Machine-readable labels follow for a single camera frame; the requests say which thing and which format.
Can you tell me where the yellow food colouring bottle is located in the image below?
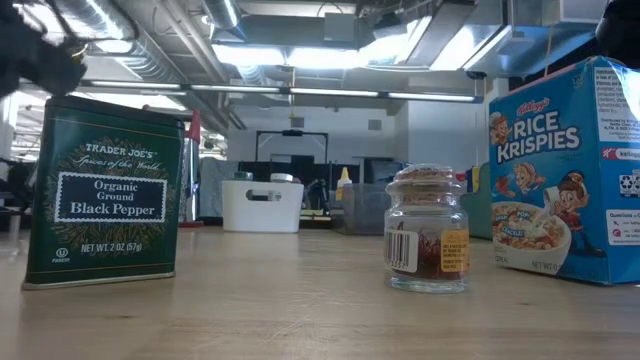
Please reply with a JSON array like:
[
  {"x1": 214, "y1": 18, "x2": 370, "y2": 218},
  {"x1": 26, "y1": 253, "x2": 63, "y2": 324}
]
[{"x1": 335, "y1": 167, "x2": 353, "y2": 202}]

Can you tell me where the Apple Jacks cereal box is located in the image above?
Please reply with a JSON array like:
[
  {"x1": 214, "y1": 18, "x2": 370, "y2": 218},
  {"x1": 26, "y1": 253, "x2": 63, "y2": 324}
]
[{"x1": 459, "y1": 161, "x2": 495, "y2": 240}]

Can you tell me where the white plastic bin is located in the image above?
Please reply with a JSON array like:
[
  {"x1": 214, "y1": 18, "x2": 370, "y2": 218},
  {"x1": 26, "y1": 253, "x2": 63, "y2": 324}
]
[{"x1": 221, "y1": 179, "x2": 305, "y2": 234}]

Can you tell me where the grey translucent plastic bin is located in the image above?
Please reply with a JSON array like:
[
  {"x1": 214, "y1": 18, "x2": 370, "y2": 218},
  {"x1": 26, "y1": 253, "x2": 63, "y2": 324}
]
[{"x1": 332, "y1": 182, "x2": 392, "y2": 236}]

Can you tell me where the long ceiling light bar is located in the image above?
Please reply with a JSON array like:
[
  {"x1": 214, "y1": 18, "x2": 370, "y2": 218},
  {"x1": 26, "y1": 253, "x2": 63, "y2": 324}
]
[{"x1": 74, "y1": 78, "x2": 485, "y2": 105}]

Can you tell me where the grey covered background object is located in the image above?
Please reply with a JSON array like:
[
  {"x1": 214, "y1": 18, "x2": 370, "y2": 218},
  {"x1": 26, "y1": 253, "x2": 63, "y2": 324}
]
[{"x1": 199, "y1": 157, "x2": 240, "y2": 219}]

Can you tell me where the cork-topped glass saffron jar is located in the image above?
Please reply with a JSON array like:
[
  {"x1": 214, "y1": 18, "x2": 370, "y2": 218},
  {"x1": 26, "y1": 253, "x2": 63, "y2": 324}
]
[{"x1": 383, "y1": 162, "x2": 471, "y2": 294}]

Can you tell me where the grey ceiling box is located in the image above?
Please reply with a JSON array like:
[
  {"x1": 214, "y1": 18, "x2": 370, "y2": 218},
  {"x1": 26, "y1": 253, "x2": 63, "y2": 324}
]
[{"x1": 323, "y1": 12, "x2": 358, "y2": 44}]

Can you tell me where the green black pepper tin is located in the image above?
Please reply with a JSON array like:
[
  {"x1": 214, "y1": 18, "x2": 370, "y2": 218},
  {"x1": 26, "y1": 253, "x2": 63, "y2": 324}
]
[{"x1": 21, "y1": 93, "x2": 187, "y2": 291}]

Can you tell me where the Rice Krispies cereal box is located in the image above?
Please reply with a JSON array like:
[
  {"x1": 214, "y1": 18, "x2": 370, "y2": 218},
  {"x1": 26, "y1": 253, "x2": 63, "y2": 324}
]
[{"x1": 488, "y1": 55, "x2": 640, "y2": 286}]

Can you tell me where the dark background workbench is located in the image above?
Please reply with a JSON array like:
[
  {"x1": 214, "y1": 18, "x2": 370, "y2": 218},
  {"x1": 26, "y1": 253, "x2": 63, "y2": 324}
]
[{"x1": 0, "y1": 157, "x2": 36, "y2": 241}]

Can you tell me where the black background rig frame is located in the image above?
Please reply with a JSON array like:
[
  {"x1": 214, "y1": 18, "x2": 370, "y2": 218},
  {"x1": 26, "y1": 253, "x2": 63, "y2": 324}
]
[{"x1": 254, "y1": 128, "x2": 330, "y2": 164}]

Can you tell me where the metal box grater red handle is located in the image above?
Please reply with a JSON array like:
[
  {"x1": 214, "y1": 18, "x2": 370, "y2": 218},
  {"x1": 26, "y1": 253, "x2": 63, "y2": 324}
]
[{"x1": 178, "y1": 109, "x2": 204, "y2": 229}]

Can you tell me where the rectangular metal ceiling duct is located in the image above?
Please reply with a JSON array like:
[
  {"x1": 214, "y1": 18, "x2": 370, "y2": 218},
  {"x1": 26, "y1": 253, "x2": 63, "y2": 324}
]
[{"x1": 357, "y1": 0, "x2": 601, "y2": 76}]

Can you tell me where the round silver ventilation duct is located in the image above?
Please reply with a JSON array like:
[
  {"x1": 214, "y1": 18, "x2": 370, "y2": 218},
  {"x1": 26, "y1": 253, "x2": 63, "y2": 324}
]
[{"x1": 42, "y1": 0, "x2": 236, "y2": 86}]

